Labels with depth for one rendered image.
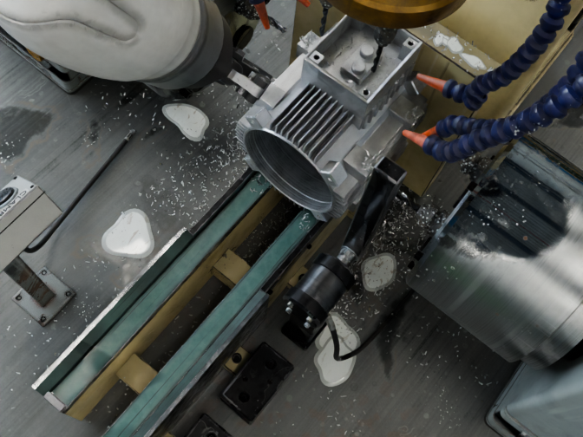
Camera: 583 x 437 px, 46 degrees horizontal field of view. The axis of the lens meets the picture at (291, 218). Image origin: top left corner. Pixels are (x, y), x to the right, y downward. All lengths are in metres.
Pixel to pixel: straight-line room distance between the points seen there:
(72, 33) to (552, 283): 0.58
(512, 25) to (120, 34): 0.65
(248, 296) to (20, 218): 0.32
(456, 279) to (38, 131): 0.75
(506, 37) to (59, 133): 0.73
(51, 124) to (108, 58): 0.80
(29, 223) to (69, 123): 0.39
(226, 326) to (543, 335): 0.41
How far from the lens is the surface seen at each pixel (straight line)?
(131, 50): 0.46
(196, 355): 0.95
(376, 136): 0.92
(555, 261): 0.81
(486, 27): 1.02
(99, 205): 1.16
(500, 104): 1.11
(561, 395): 0.89
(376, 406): 1.08
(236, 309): 0.96
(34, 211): 0.88
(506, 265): 0.81
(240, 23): 1.06
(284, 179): 1.01
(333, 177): 0.85
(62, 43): 0.43
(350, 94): 0.85
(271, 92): 0.92
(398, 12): 0.69
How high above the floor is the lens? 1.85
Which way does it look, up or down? 68 degrees down
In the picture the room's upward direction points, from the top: 11 degrees clockwise
